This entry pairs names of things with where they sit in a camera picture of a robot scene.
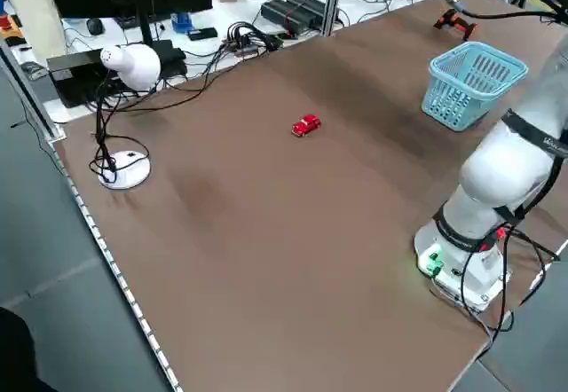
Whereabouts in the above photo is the red toy car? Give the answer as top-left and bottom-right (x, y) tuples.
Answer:
(290, 114), (322, 137)

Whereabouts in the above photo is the orange black barcode scanner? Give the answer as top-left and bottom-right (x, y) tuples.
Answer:
(433, 9), (478, 42)

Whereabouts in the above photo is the light blue plastic basket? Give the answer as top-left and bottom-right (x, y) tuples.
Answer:
(420, 41), (529, 133)

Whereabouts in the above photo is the black power supply brick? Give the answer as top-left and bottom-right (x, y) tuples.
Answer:
(286, 0), (330, 28)
(260, 0), (314, 37)

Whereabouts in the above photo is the small flat black device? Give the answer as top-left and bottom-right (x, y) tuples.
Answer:
(186, 27), (218, 42)

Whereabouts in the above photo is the white desk lamp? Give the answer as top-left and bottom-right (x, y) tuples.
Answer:
(91, 43), (162, 191)

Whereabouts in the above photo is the small blue box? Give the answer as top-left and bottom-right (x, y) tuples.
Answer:
(170, 10), (194, 34)

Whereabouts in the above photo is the black keyboard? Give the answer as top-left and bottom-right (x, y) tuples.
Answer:
(114, 13), (172, 29)

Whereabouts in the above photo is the black rectangular box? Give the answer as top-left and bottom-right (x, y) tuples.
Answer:
(46, 49), (121, 109)

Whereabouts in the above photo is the red emergency stop button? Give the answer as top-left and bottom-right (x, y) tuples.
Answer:
(0, 13), (22, 41)

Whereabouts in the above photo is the dark rounded object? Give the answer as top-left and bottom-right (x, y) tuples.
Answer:
(0, 306), (61, 392)

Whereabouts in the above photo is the cable hub with plugs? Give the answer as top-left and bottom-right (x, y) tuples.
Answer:
(221, 21), (285, 59)

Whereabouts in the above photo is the black lamp cable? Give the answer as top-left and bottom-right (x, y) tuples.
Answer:
(89, 76), (152, 185)

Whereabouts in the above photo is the black arm base cable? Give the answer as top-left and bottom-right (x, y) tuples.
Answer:
(459, 223), (561, 335)

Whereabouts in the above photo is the aluminium frame rail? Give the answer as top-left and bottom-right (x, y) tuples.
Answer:
(0, 32), (67, 141)

